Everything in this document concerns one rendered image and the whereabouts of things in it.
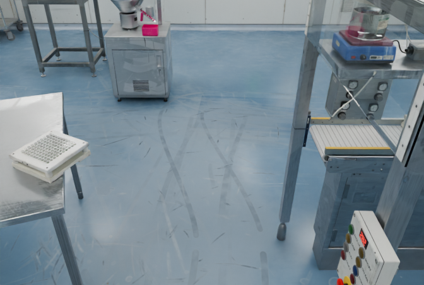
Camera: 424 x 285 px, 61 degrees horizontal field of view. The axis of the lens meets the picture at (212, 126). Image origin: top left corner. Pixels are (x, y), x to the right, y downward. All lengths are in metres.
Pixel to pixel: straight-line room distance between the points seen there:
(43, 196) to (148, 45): 2.47
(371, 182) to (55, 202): 1.50
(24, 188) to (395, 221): 1.40
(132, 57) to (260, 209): 2.10
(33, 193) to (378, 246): 1.31
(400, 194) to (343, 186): 0.98
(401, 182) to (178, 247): 1.75
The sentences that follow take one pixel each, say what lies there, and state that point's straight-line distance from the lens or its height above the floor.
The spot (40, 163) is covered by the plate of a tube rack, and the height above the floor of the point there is 0.94.
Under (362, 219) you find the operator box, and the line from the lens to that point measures 1.07.
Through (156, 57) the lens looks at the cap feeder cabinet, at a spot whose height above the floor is 0.54.
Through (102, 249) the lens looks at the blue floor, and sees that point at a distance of 2.55.
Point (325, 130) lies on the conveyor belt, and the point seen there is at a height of 0.91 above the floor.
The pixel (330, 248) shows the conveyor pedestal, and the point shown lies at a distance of 2.29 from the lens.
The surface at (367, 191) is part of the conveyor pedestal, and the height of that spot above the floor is 0.65.
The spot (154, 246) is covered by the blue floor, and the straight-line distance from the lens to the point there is 2.49.
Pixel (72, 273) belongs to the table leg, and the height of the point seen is 0.45.
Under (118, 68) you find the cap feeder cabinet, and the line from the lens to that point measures 3.98.
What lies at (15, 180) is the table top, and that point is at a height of 0.87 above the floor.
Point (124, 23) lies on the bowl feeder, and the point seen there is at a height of 0.83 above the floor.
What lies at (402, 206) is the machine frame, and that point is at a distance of 1.04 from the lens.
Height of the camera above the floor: 1.90
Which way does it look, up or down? 32 degrees down
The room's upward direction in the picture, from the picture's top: 1 degrees clockwise
